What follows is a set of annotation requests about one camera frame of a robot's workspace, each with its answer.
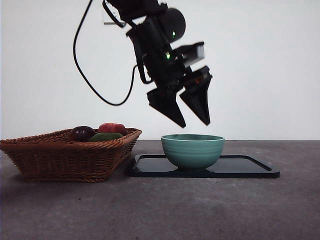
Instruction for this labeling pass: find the white wall socket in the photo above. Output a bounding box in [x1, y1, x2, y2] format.
[103, 9, 127, 25]

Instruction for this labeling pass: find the black cable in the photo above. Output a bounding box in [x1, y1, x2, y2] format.
[72, 0, 138, 106]

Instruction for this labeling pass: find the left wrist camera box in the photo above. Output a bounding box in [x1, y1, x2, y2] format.
[178, 42, 205, 66]

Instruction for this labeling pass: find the green fruit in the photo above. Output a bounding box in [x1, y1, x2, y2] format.
[88, 132, 124, 143]

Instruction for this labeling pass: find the brown wicker basket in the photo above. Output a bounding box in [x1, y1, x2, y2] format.
[0, 127, 143, 183]

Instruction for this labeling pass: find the red apple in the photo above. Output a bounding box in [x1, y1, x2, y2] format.
[98, 122, 127, 136]

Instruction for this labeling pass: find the dark purple fruit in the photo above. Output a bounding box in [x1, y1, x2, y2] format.
[69, 126, 96, 142]

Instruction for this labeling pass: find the dark rectangular tray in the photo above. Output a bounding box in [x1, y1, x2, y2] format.
[129, 154, 281, 179]

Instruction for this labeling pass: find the teal ribbed bowl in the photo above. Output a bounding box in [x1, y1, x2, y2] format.
[160, 134, 225, 172]

